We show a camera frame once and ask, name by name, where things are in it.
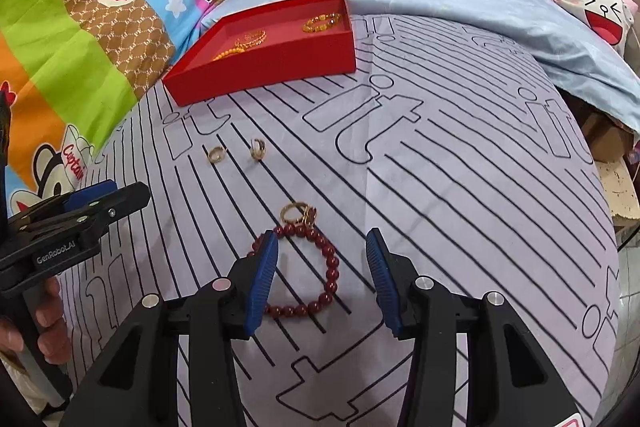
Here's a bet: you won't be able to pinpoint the person's left hand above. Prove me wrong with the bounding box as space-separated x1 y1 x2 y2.
0 277 71 365

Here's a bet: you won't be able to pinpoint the brown cardboard box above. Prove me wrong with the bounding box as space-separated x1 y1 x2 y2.
579 111 637 164

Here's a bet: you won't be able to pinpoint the yellow bead bracelet gold spacers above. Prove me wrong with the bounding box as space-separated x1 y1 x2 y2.
301 13 344 34

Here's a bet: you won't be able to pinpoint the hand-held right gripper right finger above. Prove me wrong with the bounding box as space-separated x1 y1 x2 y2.
365 228 596 427

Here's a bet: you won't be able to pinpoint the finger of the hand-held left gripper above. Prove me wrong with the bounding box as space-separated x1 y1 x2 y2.
20 182 152 248
7 180 117 233

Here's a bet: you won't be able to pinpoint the cream stool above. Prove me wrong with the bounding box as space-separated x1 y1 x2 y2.
595 156 640 222

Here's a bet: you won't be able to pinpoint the dark red bead bracelet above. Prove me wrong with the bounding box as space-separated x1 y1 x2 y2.
248 224 341 319

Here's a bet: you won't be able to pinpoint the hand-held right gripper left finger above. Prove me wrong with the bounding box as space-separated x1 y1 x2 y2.
60 229 279 427

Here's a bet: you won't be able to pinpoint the colourful cartoon blanket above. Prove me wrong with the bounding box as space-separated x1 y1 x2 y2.
0 0 237 230

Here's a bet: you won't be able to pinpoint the red cardboard box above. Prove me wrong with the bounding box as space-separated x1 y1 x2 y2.
161 0 357 106

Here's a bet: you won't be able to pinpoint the pink bunny face pillow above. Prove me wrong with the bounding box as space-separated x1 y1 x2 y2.
553 0 639 58

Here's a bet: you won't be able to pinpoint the gold chain cuff bracelet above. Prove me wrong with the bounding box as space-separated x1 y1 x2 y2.
234 29 267 50

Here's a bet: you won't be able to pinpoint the grey striped bed sheet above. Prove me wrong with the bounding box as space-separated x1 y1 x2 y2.
55 13 624 427

